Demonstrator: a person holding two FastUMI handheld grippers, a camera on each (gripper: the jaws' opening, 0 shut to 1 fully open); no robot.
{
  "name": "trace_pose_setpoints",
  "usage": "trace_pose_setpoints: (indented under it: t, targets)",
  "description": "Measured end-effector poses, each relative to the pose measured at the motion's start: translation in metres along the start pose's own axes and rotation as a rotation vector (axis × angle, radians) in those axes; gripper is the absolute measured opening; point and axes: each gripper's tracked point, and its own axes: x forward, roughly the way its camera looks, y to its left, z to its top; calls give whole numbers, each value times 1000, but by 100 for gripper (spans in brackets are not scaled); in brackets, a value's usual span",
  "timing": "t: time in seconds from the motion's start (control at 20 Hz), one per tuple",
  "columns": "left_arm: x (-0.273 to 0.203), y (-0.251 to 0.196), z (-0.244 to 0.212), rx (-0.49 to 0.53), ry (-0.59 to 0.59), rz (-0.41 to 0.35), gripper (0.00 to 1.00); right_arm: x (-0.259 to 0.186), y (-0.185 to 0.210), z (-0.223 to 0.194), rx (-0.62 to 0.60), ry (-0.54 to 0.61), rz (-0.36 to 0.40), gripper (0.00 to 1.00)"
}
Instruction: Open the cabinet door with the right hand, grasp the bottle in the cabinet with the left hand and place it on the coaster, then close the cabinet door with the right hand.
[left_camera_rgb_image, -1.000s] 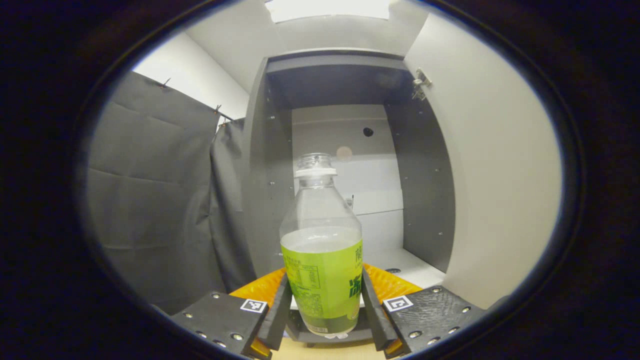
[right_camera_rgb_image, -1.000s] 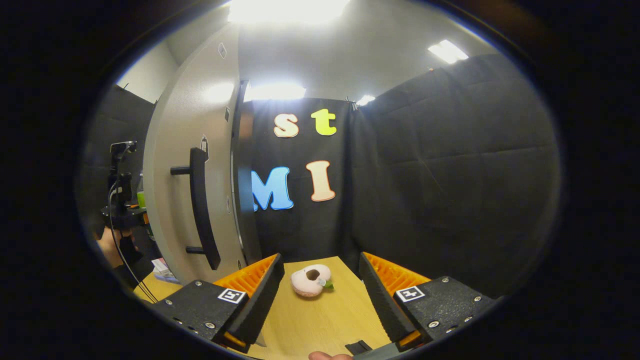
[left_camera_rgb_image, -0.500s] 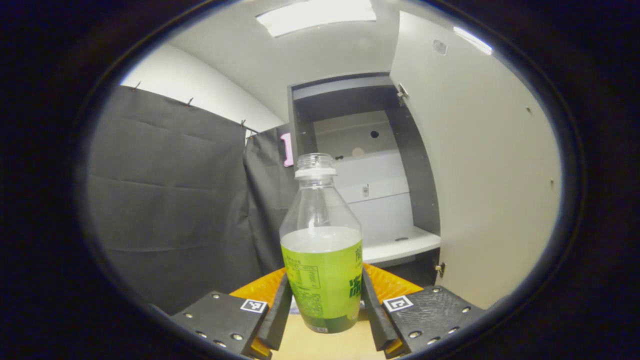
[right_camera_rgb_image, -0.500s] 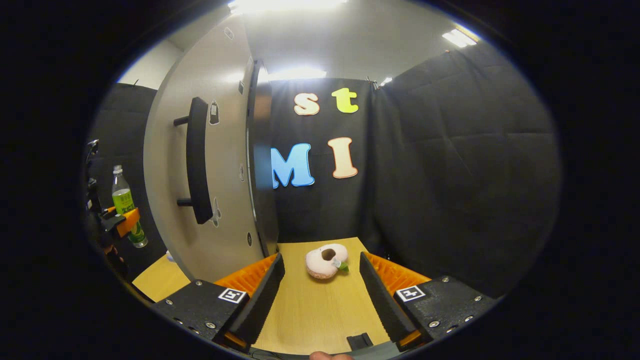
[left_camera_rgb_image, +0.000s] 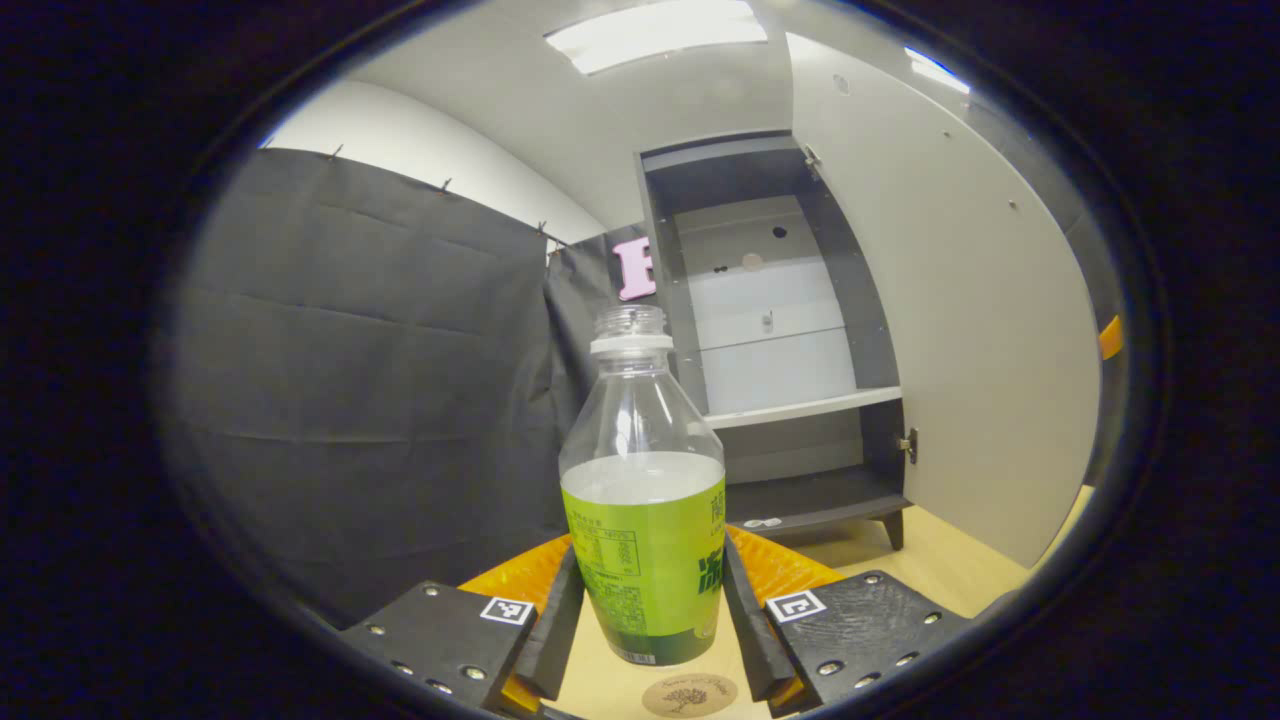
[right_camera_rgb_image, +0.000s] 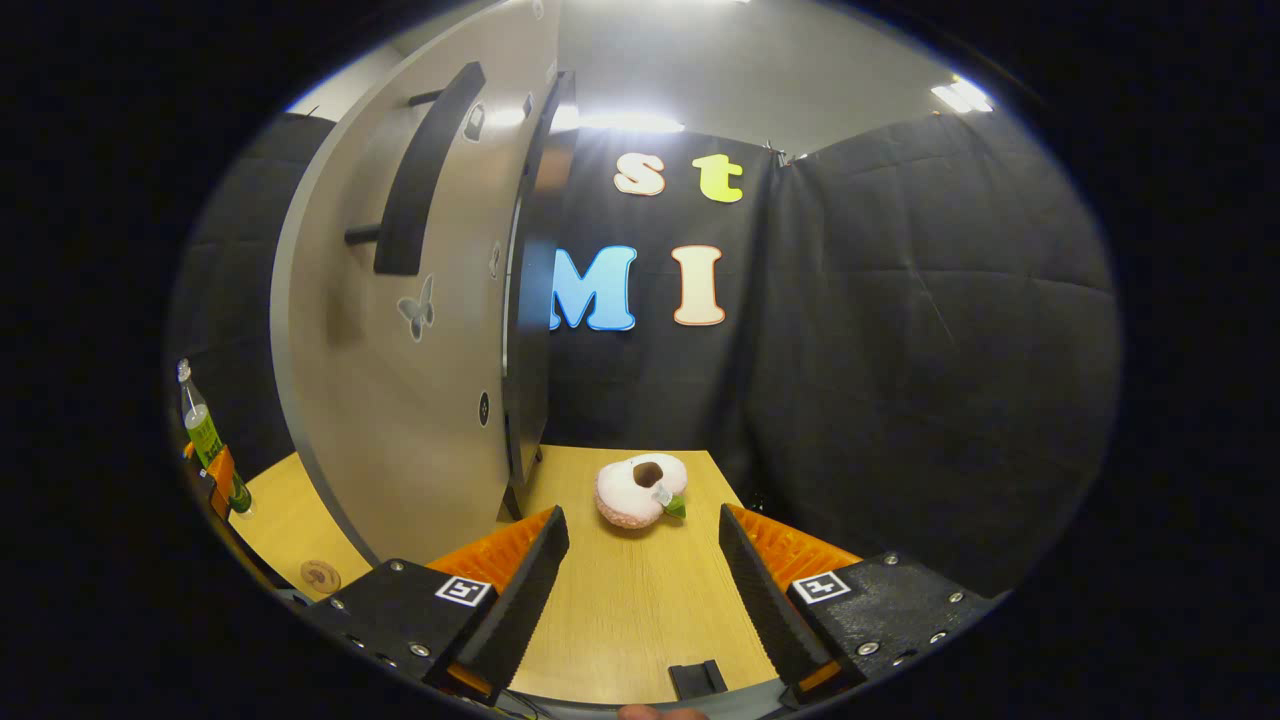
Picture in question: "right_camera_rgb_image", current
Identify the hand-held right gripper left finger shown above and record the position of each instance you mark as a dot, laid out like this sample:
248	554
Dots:
530	600

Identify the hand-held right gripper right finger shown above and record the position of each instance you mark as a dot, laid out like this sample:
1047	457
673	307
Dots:
760	600

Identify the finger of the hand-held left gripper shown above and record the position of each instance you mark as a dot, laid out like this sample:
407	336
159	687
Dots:
222	470

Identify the green label bottle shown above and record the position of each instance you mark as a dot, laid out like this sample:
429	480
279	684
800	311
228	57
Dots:
203	430

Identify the round cork coaster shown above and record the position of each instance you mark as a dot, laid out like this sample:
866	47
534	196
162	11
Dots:
320	576

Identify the grey cabinet door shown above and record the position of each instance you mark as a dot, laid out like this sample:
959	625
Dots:
440	420

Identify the black backdrop cloth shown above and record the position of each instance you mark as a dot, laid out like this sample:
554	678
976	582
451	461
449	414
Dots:
900	350

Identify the small ceiling light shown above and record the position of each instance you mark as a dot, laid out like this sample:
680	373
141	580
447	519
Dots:
620	122

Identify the long ceiling light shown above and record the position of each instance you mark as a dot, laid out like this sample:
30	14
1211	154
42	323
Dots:
962	95

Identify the black table bracket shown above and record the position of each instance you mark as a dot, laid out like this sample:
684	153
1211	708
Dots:
697	682

